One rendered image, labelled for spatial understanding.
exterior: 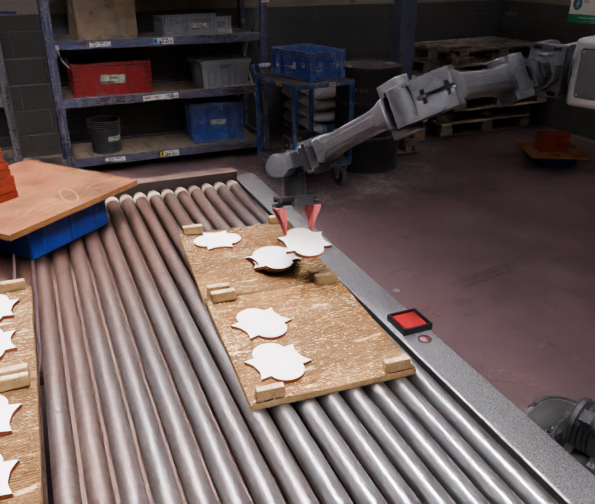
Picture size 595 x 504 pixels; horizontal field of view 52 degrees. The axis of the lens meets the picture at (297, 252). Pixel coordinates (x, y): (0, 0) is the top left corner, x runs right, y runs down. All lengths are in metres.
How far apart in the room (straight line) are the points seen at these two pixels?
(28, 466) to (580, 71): 1.40
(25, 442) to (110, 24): 4.64
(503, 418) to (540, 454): 0.10
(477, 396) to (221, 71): 4.79
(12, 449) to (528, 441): 0.90
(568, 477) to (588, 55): 0.92
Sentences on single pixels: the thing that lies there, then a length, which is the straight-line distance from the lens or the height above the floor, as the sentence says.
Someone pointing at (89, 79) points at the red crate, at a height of 0.79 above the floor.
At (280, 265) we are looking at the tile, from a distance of 1.60.
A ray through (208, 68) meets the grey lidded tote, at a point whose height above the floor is 0.81.
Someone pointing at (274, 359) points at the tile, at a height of 0.94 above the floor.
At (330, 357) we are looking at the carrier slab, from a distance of 1.31.
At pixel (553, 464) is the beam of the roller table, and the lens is 1.19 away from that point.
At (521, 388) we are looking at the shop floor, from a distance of 2.91.
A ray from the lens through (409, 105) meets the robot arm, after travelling 1.19.
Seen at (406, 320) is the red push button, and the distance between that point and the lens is 1.46.
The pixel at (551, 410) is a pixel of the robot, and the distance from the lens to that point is 2.43.
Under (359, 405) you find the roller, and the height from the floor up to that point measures 0.91.
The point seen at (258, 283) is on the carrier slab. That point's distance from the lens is 1.59.
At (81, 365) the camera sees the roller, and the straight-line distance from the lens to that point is 1.39.
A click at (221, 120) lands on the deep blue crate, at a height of 0.34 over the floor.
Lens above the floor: 1.69
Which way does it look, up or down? 26 degrees down
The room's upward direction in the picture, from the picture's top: straight up
